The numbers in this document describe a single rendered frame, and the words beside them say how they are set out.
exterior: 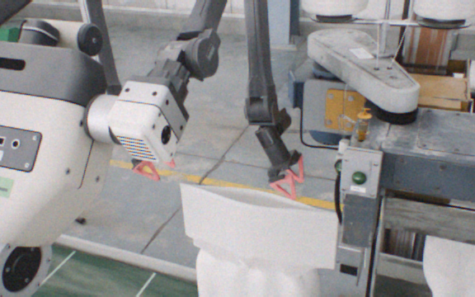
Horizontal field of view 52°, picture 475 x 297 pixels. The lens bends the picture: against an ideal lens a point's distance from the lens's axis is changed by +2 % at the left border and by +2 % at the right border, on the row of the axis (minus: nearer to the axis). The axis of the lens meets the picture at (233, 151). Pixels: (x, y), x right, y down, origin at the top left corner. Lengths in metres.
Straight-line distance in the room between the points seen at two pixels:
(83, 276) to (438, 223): 1.47
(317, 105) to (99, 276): 1.23
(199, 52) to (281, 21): 5.15
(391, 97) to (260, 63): 0.33
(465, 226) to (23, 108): 1.02
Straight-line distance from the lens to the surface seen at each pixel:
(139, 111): 0.83
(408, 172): 1.06
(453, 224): 1.31
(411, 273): 1.72
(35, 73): 0.98
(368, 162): 1.00
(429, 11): 1.22
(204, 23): 1.00
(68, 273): 2.26
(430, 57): 1.48
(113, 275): 2.18
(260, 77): 1.22
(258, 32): 1.22
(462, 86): 1.40
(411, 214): 1.31
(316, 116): 1.47
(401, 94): 1.11
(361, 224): 1.15
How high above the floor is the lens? 1.82
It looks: 29 degrees down
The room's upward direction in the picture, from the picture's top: 3 degrees counter-clockwise
